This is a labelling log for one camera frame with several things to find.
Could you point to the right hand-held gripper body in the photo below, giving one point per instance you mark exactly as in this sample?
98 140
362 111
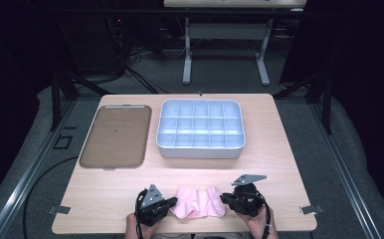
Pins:
246 199

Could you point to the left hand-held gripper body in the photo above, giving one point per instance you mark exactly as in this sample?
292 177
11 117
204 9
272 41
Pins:
151 204

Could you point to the pink sock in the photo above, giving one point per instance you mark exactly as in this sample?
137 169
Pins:
198 202

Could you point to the person's left hand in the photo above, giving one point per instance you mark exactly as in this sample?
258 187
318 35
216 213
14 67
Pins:
135 227

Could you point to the white divided storage box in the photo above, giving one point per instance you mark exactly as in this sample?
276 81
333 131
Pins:
200 127

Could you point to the brown tray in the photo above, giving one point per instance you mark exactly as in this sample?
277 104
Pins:
117 136

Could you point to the dark curtain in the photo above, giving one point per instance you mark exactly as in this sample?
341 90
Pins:
369 66
11 83

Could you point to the desk with white legs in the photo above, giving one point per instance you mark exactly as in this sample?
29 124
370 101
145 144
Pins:
233 3

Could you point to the metal table bracket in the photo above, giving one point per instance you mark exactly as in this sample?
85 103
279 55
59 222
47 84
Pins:
312 209
59 209

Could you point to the aluminium floor rail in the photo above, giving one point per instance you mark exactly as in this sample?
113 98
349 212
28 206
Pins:
342 172
31 172

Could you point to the black frame strut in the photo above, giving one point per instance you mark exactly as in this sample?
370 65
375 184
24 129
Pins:
326 99
55 99

